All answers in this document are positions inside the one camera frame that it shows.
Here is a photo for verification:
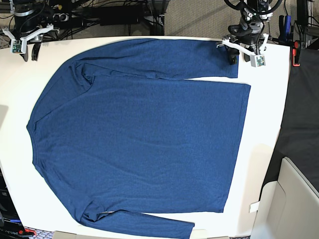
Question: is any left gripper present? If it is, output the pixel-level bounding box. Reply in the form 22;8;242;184
228;18;265;65

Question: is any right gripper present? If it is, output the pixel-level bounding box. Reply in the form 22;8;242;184
13;14;53;62

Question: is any blue long-sleeve shirt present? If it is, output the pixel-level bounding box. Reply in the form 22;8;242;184
27;39;251;239

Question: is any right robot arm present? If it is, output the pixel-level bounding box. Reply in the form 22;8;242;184
10;0;54;62

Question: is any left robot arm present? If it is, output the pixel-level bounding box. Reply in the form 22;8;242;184
228;0;273;67

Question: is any black power strip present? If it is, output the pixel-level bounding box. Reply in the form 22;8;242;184
53;13;69;22

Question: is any red and black clamp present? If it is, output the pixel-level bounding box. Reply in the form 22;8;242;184
292;40;301;67

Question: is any beige plastic bin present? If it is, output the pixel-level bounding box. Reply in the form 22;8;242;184
250;157;319;239

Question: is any black box red button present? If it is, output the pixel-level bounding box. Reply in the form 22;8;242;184
0;221;37;239

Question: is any thick black hose loop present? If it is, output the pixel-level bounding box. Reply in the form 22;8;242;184
223;0;284;13

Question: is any blue handled tool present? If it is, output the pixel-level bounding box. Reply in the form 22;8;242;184
284;15;291;38

